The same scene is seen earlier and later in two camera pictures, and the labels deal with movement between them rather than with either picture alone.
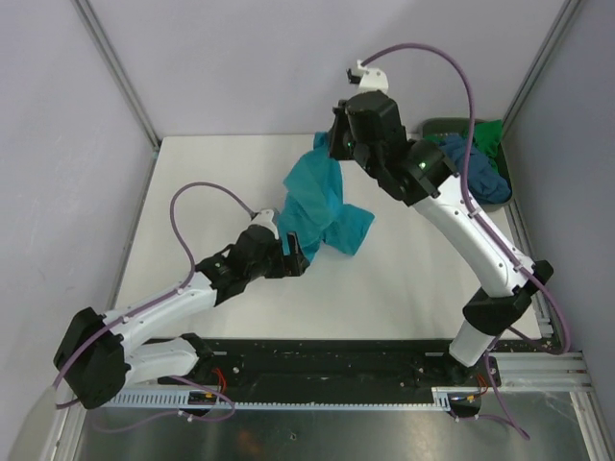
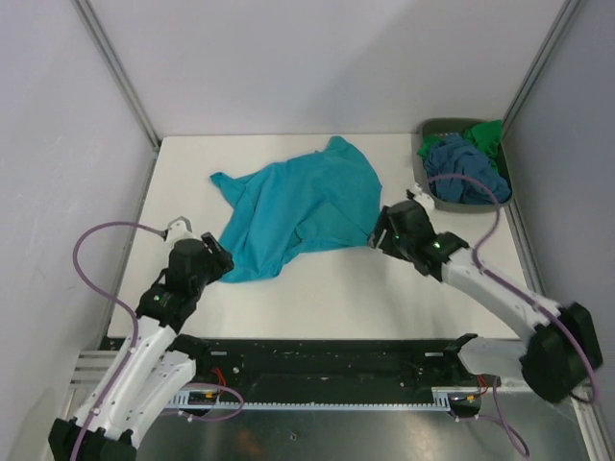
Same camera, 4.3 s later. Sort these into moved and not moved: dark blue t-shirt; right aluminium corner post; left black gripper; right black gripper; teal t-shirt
Moved: left black gripper; teal t-shirt; right black gripper
Not moved: right aluminium corner post; dark blue t-shirt
